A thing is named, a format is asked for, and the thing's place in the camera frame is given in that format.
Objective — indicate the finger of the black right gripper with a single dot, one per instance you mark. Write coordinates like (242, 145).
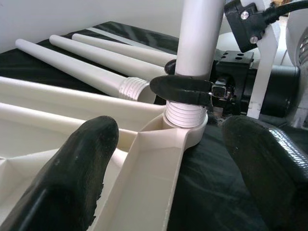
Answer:
(180, 89)
(171, 67)

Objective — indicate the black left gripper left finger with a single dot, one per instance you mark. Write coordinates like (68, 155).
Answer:
(60, 187)

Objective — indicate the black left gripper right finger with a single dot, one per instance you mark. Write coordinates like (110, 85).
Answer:
(272, 173)

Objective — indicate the white tapered table leg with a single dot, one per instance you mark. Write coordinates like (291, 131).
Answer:
(195, 36)
(96, 51)
(120, 44)
(72, 65)

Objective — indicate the white plastic table top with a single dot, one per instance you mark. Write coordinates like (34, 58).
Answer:
(149, 168)

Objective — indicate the black table cloth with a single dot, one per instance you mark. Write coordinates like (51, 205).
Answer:
(211, 180)

